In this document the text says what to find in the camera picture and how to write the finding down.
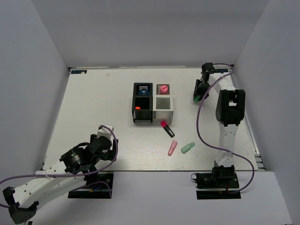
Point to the blue corner label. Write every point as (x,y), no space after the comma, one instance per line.
(223,70)
(78,71)

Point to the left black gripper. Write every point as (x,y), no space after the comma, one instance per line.
(111,153)

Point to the blue ink jar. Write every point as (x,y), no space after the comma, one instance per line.
(143,92)

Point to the red cap black highlighter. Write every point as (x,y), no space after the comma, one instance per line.
(167,129)

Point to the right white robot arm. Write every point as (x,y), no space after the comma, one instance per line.
(230,111)

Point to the white slotted organizer box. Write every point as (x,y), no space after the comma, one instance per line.
(163,109)

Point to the black slotted organizer box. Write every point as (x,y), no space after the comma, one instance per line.
(144,102)

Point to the pink cap glitter bottle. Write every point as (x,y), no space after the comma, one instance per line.
(162,89)

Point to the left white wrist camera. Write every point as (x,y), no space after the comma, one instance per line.
(102,131)

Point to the left blue corner label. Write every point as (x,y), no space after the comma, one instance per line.
(78,71)

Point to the right blue corner label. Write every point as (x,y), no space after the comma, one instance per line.
(223,70)

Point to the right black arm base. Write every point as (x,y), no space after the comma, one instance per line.
(208,189)

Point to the pink correction tape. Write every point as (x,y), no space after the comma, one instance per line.
(172,148)

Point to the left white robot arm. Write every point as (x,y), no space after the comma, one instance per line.
(76,169)

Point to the green correction tape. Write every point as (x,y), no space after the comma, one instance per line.
(187,148)

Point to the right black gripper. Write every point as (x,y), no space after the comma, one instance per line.
(197,92)

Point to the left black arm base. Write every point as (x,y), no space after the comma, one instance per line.
(101,188)

